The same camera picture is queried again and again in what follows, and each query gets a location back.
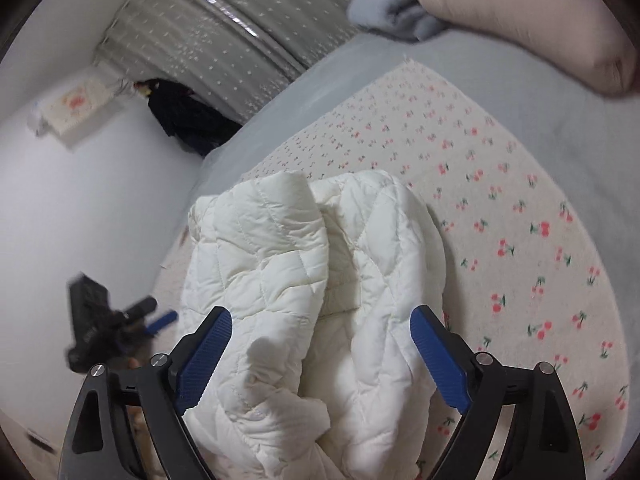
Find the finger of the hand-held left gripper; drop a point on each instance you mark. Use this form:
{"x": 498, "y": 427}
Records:
{"x": 161, "y": 321}

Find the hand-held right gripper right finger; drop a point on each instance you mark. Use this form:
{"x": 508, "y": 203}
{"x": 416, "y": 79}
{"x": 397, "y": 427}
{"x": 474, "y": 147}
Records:
{"x": 440, "y": 360}

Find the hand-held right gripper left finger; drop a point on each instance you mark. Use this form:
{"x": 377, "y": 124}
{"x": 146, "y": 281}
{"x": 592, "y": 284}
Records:
{"x": 205, "y": 360}

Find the white quilted jacket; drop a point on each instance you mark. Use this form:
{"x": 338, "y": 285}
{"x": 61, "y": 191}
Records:
{"x": 310, "y": 310}

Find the black hanging clothes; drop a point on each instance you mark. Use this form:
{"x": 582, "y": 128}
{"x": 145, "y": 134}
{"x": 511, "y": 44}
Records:
{"x": 187, "y": 120}

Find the cherry print blanket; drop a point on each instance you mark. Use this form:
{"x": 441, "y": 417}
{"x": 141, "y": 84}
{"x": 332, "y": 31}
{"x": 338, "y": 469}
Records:
{"x": 500, "y": 200}

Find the beige air conditioner cover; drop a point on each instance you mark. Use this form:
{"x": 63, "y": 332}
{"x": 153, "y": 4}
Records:
{"x": 75, "y": 105}

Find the grey bed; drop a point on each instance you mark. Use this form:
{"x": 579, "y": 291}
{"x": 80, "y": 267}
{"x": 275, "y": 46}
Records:
{"x": 525, "y": 100}

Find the grey dotted curtain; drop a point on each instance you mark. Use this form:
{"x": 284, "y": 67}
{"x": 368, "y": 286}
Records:
{"x": 235, "y": 25}

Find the pink pillow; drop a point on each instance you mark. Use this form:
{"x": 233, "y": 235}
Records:
{"x": 525, "y": 15}

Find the folded blue-grey blanket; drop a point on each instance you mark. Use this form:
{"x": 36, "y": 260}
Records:
{"x": 390, "y": 2}

